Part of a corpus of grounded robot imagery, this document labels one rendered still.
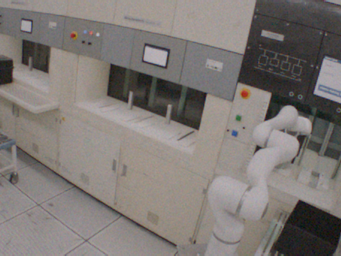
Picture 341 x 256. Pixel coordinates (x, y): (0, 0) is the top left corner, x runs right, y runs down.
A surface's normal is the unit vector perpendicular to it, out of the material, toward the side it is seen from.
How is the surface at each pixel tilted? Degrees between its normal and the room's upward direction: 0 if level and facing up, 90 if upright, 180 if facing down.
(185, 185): 90
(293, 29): 90
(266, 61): 90
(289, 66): 90
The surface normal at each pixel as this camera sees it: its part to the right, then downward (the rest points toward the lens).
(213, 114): -0.52, 0.25
